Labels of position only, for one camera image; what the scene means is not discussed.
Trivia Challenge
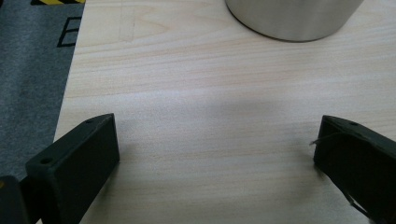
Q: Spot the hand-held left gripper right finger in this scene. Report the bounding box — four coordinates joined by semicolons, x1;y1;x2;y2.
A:
309;115;396;224

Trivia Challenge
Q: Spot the stainless steel pot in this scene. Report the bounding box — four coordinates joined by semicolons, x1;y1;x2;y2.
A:
224;0;365;43

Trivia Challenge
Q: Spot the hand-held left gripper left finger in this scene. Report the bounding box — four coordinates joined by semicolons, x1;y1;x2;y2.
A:
24;113;120;224

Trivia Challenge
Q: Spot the yellow black hazard tape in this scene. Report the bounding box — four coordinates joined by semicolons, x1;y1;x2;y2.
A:
30;0;87;6

